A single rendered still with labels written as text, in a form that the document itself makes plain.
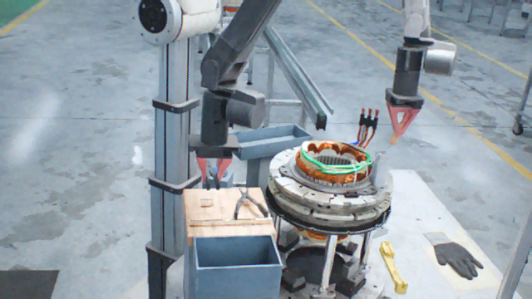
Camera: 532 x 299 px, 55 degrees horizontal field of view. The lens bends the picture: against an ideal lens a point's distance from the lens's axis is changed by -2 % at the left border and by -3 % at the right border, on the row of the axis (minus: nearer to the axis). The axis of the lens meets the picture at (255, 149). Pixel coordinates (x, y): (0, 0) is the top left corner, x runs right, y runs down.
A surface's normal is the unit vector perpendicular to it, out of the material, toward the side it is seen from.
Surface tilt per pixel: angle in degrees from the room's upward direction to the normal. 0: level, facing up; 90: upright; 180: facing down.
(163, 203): 90
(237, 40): 72
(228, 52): 84
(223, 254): 90
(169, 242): 90
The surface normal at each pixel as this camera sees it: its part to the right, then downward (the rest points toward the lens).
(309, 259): 0.07, -0.90
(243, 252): 0.17, 0.43
